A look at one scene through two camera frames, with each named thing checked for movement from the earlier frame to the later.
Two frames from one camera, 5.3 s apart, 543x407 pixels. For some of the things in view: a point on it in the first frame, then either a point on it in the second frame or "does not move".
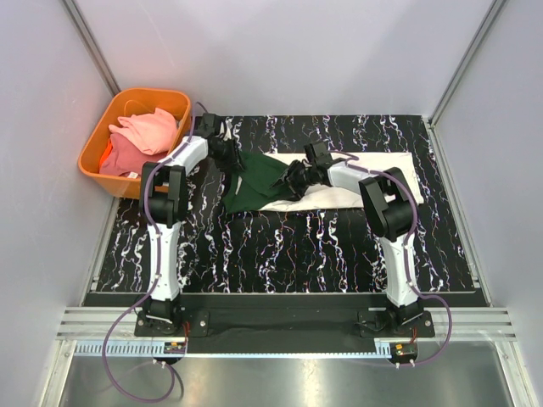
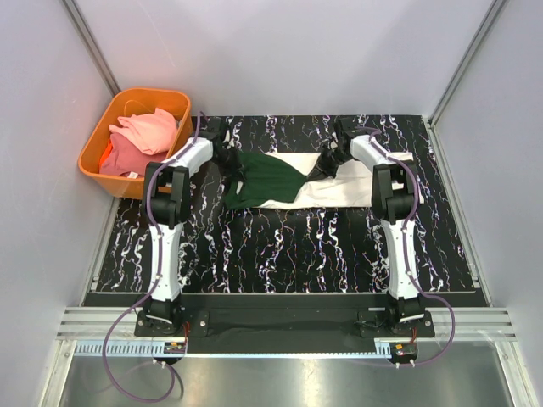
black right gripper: (290, 176) -> (322, 165)
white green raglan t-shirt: (253, 186) does not move
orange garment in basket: (107, 151) does not move
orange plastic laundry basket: (127, 102) does not move
